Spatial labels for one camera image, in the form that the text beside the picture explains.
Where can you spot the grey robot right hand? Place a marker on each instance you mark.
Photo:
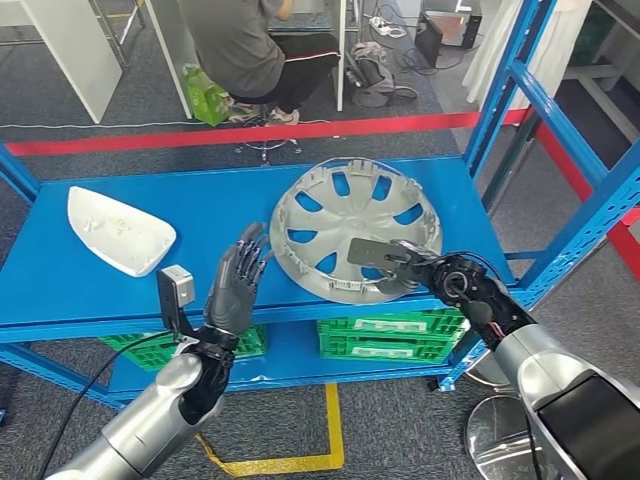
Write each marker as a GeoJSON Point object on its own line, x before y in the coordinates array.
{"type": "Point", "coordinates": [423, 268]}

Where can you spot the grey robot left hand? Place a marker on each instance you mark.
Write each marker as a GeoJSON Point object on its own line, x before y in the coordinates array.
{"type": "Point", "coordinates": [230, 298]}

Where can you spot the white table frame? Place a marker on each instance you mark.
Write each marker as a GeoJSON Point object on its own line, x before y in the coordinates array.
{"type": "Point", "coordinates": [610, 93]}

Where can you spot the black computer case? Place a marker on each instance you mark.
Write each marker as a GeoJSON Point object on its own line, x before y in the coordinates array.
{"type": "Point", "coordinates": [430, 40]}

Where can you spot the white mirror housing shell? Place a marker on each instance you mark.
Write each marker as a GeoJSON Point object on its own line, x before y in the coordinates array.
{"type": "Point", "coordinates": [120, 232]}

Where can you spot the chrome swivel stool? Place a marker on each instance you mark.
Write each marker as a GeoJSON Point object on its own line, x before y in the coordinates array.
{"type": "Point", "coordinates": [267, 149]}

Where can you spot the person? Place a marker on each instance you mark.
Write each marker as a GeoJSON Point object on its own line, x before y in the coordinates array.
{"type": "Point", "coordinates": [505, 46]}
{"type": "Point", "coordinates": [240, 46]}

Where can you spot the right wrist camera mount plate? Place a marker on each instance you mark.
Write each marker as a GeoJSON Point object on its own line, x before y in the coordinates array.
{"type": "Point", "coordinates": [370, 253]}

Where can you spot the silver wheel hubcap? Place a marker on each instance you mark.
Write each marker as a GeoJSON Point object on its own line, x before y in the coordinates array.
{"type": "Point", "coordinates": [350, 218]}

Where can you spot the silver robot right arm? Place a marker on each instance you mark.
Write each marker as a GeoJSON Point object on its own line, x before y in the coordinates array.
{"type": "Point", "coordinates": [550, 371]}

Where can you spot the dark stanchion post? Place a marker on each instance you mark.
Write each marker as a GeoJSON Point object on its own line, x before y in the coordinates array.
{"type": "Point", "coordinates": [507, 166]}

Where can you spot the white power strip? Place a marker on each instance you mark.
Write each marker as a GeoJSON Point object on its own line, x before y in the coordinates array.
{"type": "Point", "coordinates": [387, 28]}

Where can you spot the yellow floor marking tape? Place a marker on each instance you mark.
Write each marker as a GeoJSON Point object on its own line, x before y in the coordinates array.
{"type": "Point", "coordinates": [333, 424]}

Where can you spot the blue metal shelf rack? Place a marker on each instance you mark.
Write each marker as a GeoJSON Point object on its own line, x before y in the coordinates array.
{"type": "Point", "coordinates": [215, 225]}

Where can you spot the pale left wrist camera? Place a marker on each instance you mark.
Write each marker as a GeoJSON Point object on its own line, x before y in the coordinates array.
{"type": "Point", "coordinates": [183, 285]}

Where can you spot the green plastic crate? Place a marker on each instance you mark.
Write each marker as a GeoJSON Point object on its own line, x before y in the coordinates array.
{"type": "Point", "coordinates": [155, 363]}
{"type": "Point", "coordinates": [340, 326]}
{"type": "Point", "coordinates": [340, 351]}
{"type": "Point", "coordinates": [250, 344]}
{"type": "Point", "coordinates": [592, 33]}

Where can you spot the white table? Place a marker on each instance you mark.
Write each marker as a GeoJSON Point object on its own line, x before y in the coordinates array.
{"type": "Point", "coordinates": [75, 46]}

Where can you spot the green bag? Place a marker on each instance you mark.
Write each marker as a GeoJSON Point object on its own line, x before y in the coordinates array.
{"type": "Point", "coordinates": [207, 99]}

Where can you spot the grey backpack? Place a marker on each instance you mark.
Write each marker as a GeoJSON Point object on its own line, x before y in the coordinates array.
{"type": "Point", "coordinates": [372, 73]}

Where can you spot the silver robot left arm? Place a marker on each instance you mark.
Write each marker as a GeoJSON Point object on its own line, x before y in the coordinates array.
{"type": "Point", "coordinates": [150, 424]}

